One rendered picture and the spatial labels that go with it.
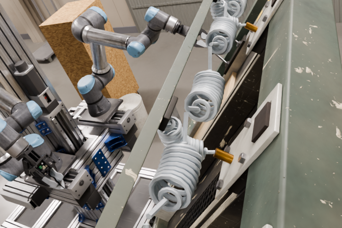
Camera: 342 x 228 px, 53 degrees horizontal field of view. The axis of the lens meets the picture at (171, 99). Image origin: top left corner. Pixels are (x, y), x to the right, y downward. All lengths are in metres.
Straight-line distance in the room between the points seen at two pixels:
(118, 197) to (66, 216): 2.58
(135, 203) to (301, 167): 2.36
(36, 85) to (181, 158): 1.55
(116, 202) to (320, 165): 0.24
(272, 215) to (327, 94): 0.23
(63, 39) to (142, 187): 1.62
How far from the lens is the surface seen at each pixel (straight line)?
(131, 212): 2.69
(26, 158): 1.37
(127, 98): 3.51
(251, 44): 0.89
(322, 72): 0.59
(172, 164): 0.49
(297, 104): 0.49
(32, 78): 1.97
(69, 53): 3.57
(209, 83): 0.64
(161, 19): 1.65
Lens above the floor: 2.21
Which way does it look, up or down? 35 degrees down
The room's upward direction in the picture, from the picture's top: 21 degrees counter-clockwise
